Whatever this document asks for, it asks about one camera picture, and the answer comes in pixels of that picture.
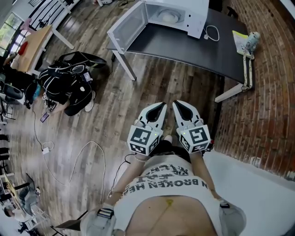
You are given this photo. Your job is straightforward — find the long white floor cable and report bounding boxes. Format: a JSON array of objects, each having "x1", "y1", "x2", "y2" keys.
[{"x1": 42, "y1": 140, "x2": 106, "y2": 206}]

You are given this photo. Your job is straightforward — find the person's white printed shirt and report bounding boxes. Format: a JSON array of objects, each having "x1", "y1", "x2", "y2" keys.
[{"x1": 114, "y1": 153, "x2": 223, "y2": 231}]

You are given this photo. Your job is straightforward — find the black table white legs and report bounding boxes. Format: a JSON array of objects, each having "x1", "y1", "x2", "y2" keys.
[{"x1": 106, "y1": 8, "x2": 255, "y2": 103}]

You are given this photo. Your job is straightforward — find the person's left forearm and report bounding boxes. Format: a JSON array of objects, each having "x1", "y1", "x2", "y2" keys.
[{"x1": 107, "y1": 153, "x2": 150, "y2": 206}]

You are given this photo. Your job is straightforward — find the white microwave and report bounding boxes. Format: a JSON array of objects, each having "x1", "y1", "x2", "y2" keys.
[{"x1": 107, "y1": 0, "x2": 210, "y2": 55}]

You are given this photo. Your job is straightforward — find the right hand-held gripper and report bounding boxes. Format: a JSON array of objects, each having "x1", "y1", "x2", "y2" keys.
[{"x1": 173, "y1": 100, "x2": 212, "y2": 154}]

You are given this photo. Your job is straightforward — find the red object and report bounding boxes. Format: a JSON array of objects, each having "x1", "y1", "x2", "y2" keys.
[{"x1": 19, "y1": 41, "x2": 30, "y2": 56}]

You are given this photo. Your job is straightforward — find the wooden desk white legs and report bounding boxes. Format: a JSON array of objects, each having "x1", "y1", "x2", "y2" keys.
[{"x1": 10, "y1": 24, "x2": 76, "y2": 77}]

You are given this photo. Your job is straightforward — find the person's upper chest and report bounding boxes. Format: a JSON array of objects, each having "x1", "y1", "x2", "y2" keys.
[{"x1": 125, "y1": 195, "x2": 218, "y2": 236}]

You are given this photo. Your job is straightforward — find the black backpack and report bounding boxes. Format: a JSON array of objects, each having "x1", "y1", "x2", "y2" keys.
[{"x1": 24, "y1": 62, "x2": 96, "y2": 118}]

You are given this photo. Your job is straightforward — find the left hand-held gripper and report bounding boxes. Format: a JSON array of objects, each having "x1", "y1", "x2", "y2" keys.
[{"x1": 127, "y1": 102, "x2": 168, "y2": 156}]

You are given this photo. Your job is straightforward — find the white power cable with plug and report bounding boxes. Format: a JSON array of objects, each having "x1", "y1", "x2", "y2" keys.
[{"x1": 202, "y1": 24, "x2": 220, "y2": 42}]

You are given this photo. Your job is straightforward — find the white round plate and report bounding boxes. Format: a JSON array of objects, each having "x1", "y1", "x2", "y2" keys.
[{"x1": 158, "y1": 10, "x2": 183, "y2": 24}]

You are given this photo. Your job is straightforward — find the black round stool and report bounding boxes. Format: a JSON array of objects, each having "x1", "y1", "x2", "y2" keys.
[{"x1": 57, "y1": 52, "x2": 108, "y2": 70}]

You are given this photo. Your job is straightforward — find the gold necklace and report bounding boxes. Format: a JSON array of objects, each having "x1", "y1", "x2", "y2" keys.
[{"x1": 147, "y1": 198, "x2": 175, "y2": 236}]

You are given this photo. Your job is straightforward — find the window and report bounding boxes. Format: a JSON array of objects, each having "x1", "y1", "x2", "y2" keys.
[{"x1": 0, "y1": 12, "x2": 26, "y2": 56}]

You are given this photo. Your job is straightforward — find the person's right forearm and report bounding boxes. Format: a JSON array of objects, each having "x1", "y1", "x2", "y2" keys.
[{"x1": 190, "y1": 151, "x2": 223, "y2": 202}]

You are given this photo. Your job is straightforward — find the white striped strap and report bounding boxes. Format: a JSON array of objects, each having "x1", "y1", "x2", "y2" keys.
[{"x1": 241, "y1": 54, "x2": 254, "y2": 92}]

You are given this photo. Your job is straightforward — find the grey shoulder strap with buckle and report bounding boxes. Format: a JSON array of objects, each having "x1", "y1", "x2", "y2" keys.
[
  {"x1": 216, "y1": 198, "x2": 247, "y2": 236},
  {"x1": 80, "y1": 202, "x2": 116, "y2": 236}
]

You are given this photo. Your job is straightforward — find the white charger with cable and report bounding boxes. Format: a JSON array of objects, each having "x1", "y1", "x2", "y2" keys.
[{"x1": 42, "y1": 141, "x2": 55, "y2": 155}]

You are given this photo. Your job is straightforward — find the light blue plush toy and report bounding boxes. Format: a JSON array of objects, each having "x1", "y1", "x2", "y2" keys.
[{"x1": 244, "y1": 31, "x2": 261, "y2": 59}]

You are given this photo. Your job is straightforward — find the yellow green book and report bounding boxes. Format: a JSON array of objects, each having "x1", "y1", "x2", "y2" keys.
[{"x1": 231, "y1": 29, "x2": 250, "y2": 56}]

